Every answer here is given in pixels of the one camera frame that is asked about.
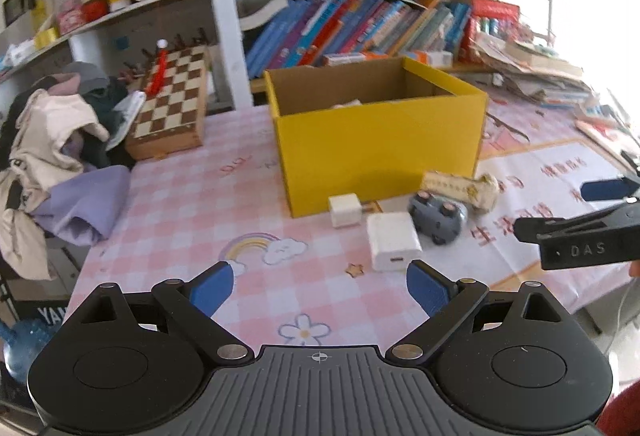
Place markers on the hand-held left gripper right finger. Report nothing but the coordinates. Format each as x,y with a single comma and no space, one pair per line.
427,288

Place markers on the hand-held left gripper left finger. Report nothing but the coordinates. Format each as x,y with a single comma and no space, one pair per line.
212,288

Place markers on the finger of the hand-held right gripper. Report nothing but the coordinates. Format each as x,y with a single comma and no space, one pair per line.
545,228
607,189

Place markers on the large white charger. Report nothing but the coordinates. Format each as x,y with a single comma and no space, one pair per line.
392,241

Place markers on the grey toy car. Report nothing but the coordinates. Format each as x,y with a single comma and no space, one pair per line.
440,221

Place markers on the yellow cardboard box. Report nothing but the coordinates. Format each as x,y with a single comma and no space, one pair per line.
375,156

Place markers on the pink plush pig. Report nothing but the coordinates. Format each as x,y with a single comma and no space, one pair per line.
346,105

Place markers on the pink checked cloth desktop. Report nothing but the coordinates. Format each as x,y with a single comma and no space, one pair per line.
200,216

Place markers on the pink illustrated magazine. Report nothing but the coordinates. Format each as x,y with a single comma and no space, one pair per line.
605,131

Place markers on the cream patterned pouch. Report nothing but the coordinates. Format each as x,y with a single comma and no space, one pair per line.
460,191

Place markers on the small white charger cube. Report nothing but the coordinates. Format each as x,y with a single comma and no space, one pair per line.
344,211

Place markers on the stack of papers and books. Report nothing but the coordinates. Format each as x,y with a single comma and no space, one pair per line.
530,71

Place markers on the purple garment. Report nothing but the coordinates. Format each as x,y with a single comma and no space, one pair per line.
85,201

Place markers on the black printed box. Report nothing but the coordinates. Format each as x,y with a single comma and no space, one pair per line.
45,315

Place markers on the dark garment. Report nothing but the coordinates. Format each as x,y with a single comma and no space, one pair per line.
102,151

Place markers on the wooden chessboard box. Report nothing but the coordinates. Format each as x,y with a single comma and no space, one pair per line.
170,101

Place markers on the white striped cloth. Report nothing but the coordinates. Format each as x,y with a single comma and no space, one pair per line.
127,116

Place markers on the blue water jug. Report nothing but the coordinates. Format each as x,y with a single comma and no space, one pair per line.
25,346

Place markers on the orange and white box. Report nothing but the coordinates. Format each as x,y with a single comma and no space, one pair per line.
425,59

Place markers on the red box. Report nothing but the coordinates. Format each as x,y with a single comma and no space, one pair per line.
495,9

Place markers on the pile of clothes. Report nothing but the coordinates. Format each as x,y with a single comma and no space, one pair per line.
40,141

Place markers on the small white orange box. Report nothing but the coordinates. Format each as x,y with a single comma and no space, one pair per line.
340,59

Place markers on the pink and grey garment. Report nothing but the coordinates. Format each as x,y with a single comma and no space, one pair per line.
75,79

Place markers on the white shelf unit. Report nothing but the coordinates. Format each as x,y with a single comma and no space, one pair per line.
222,16

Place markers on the row of colourful books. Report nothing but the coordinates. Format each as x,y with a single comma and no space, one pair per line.
325,31

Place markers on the yellow packet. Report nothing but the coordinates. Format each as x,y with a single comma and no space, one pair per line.
45,36

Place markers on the pink box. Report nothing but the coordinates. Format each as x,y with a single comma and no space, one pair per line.
70,19

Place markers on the black picture frame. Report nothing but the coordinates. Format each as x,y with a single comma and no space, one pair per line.
17,6

